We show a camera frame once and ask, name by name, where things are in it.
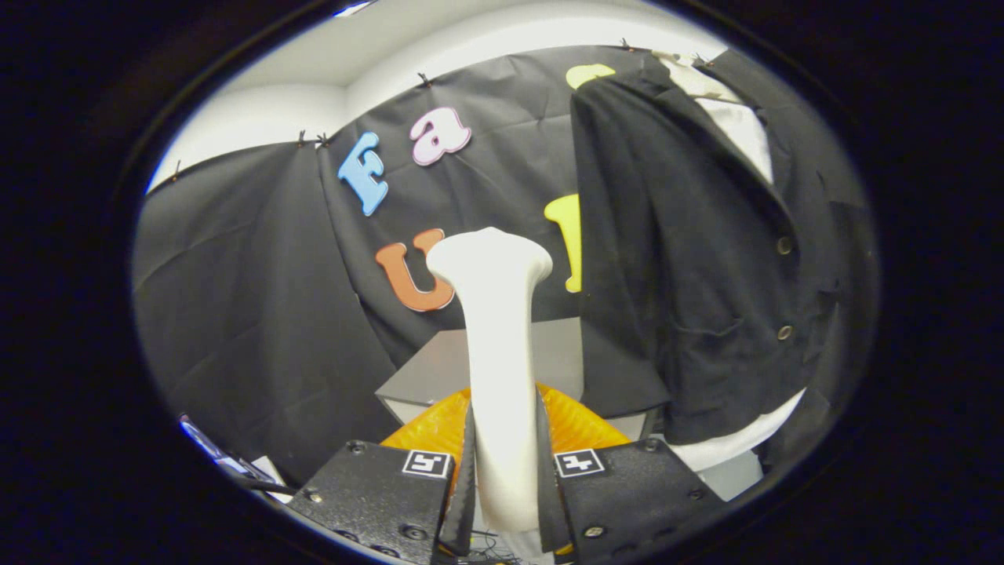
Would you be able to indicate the black backdrop cloth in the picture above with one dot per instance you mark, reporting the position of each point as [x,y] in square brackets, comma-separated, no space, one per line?
[259,298]

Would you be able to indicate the grey cabinet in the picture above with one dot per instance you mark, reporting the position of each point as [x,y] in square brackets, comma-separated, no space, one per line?
[439,369]

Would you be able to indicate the white garment steamer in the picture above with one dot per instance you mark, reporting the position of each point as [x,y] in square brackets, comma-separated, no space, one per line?
[502,353]

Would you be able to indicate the blue white object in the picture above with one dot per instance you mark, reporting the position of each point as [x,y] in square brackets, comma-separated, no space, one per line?
[212,449]

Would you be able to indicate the black jacket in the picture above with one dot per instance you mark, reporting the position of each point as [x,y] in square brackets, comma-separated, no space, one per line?
[690,275]

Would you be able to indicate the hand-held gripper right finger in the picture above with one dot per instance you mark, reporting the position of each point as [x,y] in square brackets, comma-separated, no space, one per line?
[547,502]

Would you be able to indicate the white mannequin torso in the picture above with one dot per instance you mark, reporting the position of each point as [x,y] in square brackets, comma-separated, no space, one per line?
[729,447]

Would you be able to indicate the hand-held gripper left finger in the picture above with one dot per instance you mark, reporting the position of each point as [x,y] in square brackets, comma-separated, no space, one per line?
[464,502]

